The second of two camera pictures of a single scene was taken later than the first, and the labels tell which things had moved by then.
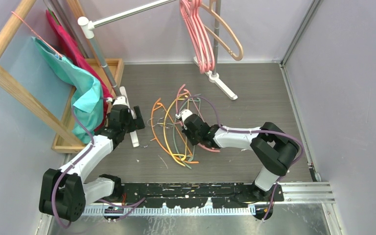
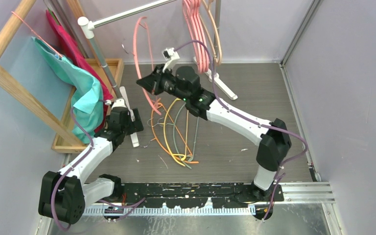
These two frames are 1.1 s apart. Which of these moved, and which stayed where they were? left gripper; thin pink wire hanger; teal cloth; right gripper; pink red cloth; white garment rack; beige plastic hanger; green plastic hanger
Moved: beige plastic hanger; thin pink wire hanger; right gripper
Stayed: teal cloth; green plastic hanger; white garment rack; pink red cloth; left gripper
